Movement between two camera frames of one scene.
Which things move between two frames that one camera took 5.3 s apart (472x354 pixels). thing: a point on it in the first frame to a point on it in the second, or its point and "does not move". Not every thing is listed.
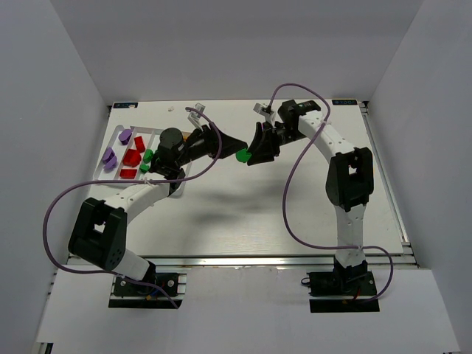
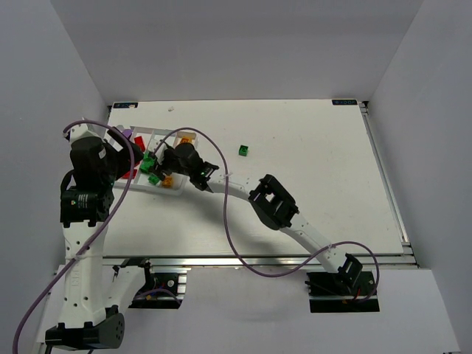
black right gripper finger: (268, 128) to (155, 159)
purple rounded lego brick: (125, 136) does not move
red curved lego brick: (139, 143) does not move
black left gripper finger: (230, 145) to (123, 141)
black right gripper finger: (262, 148) to (158, 173)
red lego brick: (128, 173) does not move
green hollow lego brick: (243, 155) to (147, 162)
